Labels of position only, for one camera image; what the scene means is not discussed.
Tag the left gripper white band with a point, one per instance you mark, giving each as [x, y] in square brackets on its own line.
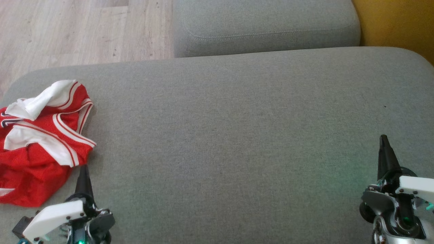
[54, 217]

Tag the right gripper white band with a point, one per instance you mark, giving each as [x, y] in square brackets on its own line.
[417, 186]

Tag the red jersey with white trim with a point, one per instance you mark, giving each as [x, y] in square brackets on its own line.
[34, 183]

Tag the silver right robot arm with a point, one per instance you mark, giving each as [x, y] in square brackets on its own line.
[381, 237]

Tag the large grey sofa seat cushion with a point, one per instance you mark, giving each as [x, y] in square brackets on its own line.
[220, 135]

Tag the grey sofa back cushion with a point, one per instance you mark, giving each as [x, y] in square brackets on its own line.
[264, 20]

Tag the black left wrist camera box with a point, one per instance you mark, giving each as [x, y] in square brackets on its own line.
[22, 227]

